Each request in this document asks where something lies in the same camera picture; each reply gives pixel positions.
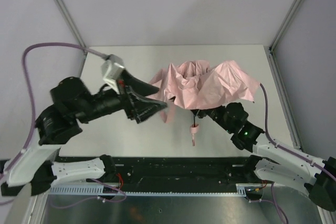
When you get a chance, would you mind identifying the pink folding umbrella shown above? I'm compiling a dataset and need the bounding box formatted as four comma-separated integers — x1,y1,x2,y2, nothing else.
150,60,260,133

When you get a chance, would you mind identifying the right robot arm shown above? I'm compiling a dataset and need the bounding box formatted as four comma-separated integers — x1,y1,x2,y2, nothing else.
192,102,335,212

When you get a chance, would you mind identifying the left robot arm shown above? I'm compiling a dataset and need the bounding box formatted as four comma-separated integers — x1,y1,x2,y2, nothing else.
1,71,167,197

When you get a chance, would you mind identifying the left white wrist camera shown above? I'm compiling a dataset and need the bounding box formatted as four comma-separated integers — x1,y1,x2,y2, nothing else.
101,55,125,94

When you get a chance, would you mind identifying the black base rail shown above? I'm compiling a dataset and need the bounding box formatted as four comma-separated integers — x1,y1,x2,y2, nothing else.
102,155,269,194

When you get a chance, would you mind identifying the grey cable duct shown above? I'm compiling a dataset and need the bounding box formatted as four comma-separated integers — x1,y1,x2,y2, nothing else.
48,184,263,198

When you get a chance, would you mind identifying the right aluminium corner post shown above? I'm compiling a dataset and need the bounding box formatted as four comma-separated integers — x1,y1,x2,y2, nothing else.
270,0,321,51

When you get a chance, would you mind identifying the aluminium corner post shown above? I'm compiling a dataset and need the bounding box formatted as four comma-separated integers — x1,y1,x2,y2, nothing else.
54,0,86,47
270,0,321,51

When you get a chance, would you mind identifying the left aluminium corner post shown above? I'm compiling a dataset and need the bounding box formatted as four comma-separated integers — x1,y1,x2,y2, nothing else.
54,0,86,47

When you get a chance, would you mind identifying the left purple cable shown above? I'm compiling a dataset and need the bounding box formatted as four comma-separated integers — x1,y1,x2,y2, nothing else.
0,42,108,206

